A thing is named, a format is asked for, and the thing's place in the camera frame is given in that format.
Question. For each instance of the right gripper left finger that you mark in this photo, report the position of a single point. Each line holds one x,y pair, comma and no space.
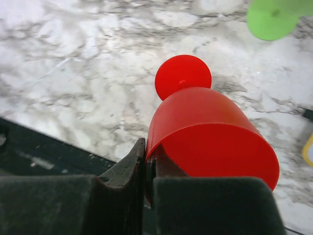
109,204

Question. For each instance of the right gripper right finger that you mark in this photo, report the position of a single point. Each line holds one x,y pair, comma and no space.
186,205

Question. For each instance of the red plastic wine glass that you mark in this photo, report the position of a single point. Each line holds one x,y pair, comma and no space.
204,132

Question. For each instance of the green wine glass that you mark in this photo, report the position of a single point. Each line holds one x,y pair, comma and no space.
271,20

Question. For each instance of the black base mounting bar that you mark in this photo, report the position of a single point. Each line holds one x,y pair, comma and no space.
25,152

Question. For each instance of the small whiteboard wooden frame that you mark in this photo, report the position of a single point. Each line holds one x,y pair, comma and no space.
307,151

